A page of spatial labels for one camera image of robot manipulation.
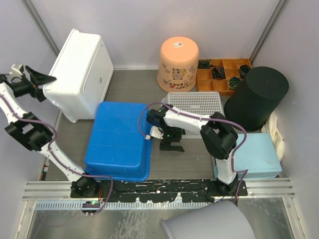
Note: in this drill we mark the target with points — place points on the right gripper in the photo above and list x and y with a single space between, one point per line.
166 144

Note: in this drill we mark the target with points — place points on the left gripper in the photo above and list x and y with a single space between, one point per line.
33 90

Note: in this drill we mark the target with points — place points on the white plastic tub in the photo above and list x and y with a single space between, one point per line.
82 71

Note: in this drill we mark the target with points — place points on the blue plastic basket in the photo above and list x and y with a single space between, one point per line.
117 146

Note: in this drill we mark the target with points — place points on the white translucent basket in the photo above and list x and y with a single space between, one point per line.
201 103

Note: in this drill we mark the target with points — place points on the orange plastic container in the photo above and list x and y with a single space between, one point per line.
178 62

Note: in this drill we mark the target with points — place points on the light blue perforated basket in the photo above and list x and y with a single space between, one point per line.
257 155

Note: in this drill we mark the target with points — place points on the grey plastic container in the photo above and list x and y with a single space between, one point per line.
222 220

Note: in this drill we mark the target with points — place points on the large black container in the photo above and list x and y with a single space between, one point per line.
260 92

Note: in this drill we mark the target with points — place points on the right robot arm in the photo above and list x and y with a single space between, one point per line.
220 139

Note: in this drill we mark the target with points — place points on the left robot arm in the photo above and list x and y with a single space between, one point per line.
32 133

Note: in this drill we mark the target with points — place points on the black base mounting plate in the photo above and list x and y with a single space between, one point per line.
165 190

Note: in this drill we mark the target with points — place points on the black part in tray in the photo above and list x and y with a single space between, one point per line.
204 64

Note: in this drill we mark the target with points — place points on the orange compartment tray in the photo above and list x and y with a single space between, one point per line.
216 78

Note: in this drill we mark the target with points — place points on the blue yellow part in tray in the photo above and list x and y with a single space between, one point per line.
234 83

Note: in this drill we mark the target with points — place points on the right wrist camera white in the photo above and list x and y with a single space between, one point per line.
155 132

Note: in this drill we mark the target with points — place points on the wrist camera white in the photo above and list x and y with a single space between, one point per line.
17 70
155 132

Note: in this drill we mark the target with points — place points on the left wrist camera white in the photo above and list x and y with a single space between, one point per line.
17 70

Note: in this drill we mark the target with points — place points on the aluminium rail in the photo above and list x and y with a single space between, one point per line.
59 193

